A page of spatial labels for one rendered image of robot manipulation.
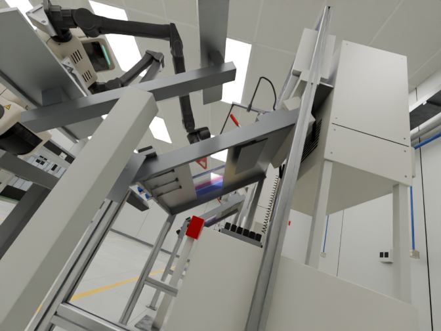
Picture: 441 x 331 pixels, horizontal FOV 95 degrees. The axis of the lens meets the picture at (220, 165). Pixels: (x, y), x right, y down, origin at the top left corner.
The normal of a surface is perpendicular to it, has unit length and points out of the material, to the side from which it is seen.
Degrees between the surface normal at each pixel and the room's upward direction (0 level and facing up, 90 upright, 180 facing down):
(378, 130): 90
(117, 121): 90
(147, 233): 90
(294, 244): 90
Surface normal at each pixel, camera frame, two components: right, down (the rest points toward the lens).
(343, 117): 0.04, -0.40
